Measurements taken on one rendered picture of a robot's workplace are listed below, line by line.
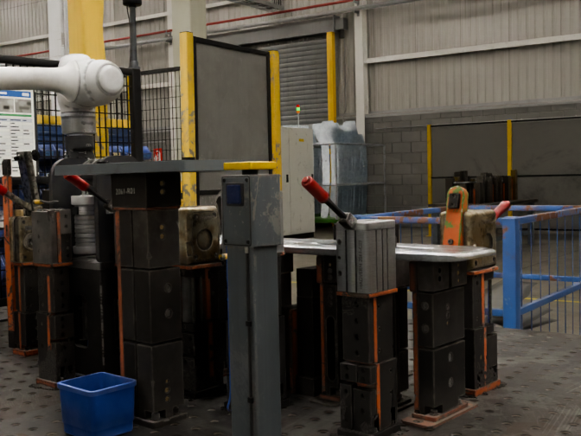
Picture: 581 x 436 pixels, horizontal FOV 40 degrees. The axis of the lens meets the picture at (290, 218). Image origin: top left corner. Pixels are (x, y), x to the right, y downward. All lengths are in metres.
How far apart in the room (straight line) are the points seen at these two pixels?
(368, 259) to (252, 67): 4.14
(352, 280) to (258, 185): 0.23
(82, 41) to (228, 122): 2.25
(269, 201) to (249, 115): 4.06
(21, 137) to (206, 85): 2.35
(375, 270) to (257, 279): 0.20
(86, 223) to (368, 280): 0.74
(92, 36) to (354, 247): 1.89
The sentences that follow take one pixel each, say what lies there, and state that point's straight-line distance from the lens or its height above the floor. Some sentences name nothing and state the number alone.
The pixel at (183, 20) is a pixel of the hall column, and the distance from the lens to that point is 9.63.
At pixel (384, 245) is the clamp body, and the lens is 1.32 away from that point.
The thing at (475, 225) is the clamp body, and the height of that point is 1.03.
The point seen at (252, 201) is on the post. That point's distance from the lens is 1.21.
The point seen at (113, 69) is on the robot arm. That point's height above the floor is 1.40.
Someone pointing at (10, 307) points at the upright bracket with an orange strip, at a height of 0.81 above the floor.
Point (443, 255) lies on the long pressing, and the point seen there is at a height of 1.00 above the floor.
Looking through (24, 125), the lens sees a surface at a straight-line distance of 2.77.
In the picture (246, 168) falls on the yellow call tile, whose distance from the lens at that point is 1.22.
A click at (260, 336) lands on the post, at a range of 1.25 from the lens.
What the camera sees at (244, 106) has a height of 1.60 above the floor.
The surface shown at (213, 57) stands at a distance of 5.04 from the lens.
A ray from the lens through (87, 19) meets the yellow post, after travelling 3.00.
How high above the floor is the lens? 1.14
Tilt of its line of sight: 3 degrees down
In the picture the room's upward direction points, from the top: 1 degrees counter-clockwise
